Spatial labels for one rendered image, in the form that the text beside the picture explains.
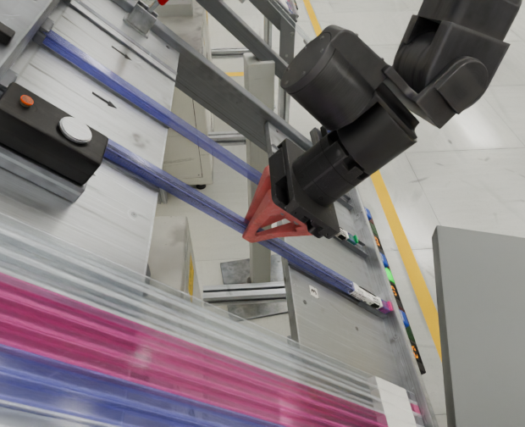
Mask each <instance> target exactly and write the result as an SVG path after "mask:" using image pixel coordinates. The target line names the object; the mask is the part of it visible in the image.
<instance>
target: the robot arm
mask: <svg viewBox="0 0 525 427"><path fill-rule="evenodd" d="M521 5H522V0H423V2H422V5H421V7H420V9H419V11H418V13H417V15H415V14H413V15H412V17H411V19H410V21H409V24H408V26H407V28H406V31H405V33H404V36H403V37H402V40H401V43H400V46H399V47H398V50H397V52H396V54H395V58H394V62H393V64H392V66H391V65H389V64H387V63H386V62H385V61H384V58H381V57H380V56H379V55H378V54H377V53H376V52H375V51H373V50H372V49H371V48H370V47H369V46H368V45H367V44H366V43H365V42H364V41H363V40H362V39H360V38H359V37H358V34H357V33H354V32H353V31H351V30H347V29H345V28H343V27H340V26H338V25H328V26H327V27H325V28H324V29H323V31H322V32H321V33H320V34H319V35H318V36H317V37H315V38H314V39H313V40H311V41H310V42H309V43H308V44H307V45H306V46H305V47H304V48H303V49H302V50H301V51H300V52H299V53H298V54H297V55H296V56H295V57H294V58H293V60H292V61H291V62H290V64H289V65H288V67H287V68H286V70H285V72H284V74H283V76H282V78H281V81H280V86H281V87H282V88H283V89H284V90H285V91H286V92H287V93H288V94H289V95H290V96H292V97H293V98H294V99H295V100H296V101H297V102H298V103H299V104H300V105H301V106H302V107H303V108H304V109H305V110H306V111H307V112H308V113H309V114H310V115H311V116H312V117H313V118H314V119H316V120H317V121H318V122H319V123H320V124H321V125H322V126H323V127H324V128H325V129H327V130H331V131H330V132H329V133H328V134H327V135H326V136H324V137H323V138H322V139H321V140H319V141H318V142H317V143H316V144H314V145H313V146H312V147H311V148H309V149H308V150H307V151H306V152H304V151H303V150H301V149H300V148H299V147H298V146H297V145H296V144H294V143H293V142H292V141H290V140H289V139H288V138H285V139H284V140H283V141H282V142H281V143H280V144H279V145H278V146H277V148H278V149H279V150H278V151H277V152H275V153H274V154H273V155H272V156H271V157H270V158H268V163H269V165H268V166H267V167H265V168H264V171H263V172H262V177H261V179H260V181H259V184H258V186H257V190H256V192H255V195H254V198H253V199H252V202H251V205H250V207H249V209H248V211H247V214H246V217H245V219H247V220H249V221H250V222H249V224H248V226H247V227H246V229H245V231H244V233H243V235H242V238H243V239H245V240H246V241H249V242H250V243H253V242H257V241H265V240H268V239H273V238H277V237H287V236H312V235H314V236H316V237H317V238H318V239H320V238H321V237H323V236H324V237H326V238H327V239H330V238H332V237H333V236H335V235H337V234H338V233H340V226H339V222H338V219H337V215H336V212H335V208H334V202H335V201H336V200H338V199H339V198H340V197H342V196H344V195H345V194H346V193H347V192H348V191H350V190H351V189H353V188H354V187H355V186H357V185H359V184H360V183H361V182H363V181H364V180H365V179H366V178H368V177H369V176H370V175H372V174H373V173H375V172H376V171H378V170H379V169H381V168H382V167H384V166H385V165H386V164H387V163H389V162H390V161H391V160H393V159H394V158H396V157H397V156H399V155H400V154H402V153H403V152H404V151H405V150H406V149H408V148H409V147H411V146H412V145H414V144H415V143H417V135H416V132H415V129H416V127H417V125H418V124H419V121H418V120H417V118H416V117H415V116H414V115H413V114H412V113H411V112H413V113H414V114H416V115H417V116H419V117H421V118H422V119H424V120H426V121H428V122H429V123H430V124H431V125H434V126H435V127H437V128H439V129H441V128H442V127H443V126H444V125H445V124H446V123H447V122H448V121H449V120H450V119H451V118H452V117H453V116H454V115H455V114H460V113H461V112H462V111H463V110H465V109H467V108H470V107H471V106H472V105H473V104H474V103H476V102H477V101H478V100H479V99H480V98H481V97H482V95H483V94H484V93H485V92H486V90H487V89H488V87H489V84H490V82H491V81H492V79H493V77H494V75H495V73H496V71H497V69H498V68H499V66H500V63H501V61H502V59H503V58H504V57H505V55H506V52H507V50H508V48H509V46H510V45H511V44H510V43H507V42H503V41H504V39H505V37H506V35H507V33H508V31H509V29H510V28H511V25H512V23H513V21H514V19H515V18H516V16H517V13H518V11H519V9H520V7H521ZM409 110H410V111H411V112H410V111H409ZM282 219H287V220H289V221H290V223H287V224H284V225H280V226H277V227H274V228H271V229H268V230H264V231H261V232H257V230H258V229H259V227H260V228H263V227H265V226H268V225H271V224H273V223H276V222H278V221H280V220H282Z"/></svg>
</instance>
